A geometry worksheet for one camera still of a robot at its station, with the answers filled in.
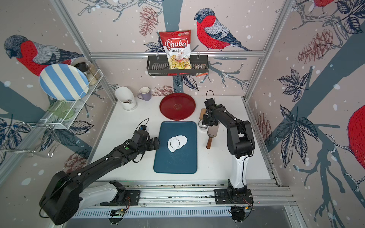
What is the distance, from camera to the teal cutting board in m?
0.86

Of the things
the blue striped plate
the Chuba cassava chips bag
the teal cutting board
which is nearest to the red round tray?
the teal cutting board

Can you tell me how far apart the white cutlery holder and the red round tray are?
0.22 m

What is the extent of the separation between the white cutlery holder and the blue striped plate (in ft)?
0.85

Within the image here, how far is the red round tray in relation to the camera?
3.59 ft

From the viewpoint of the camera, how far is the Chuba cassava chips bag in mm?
810

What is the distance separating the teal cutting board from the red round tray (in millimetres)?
49
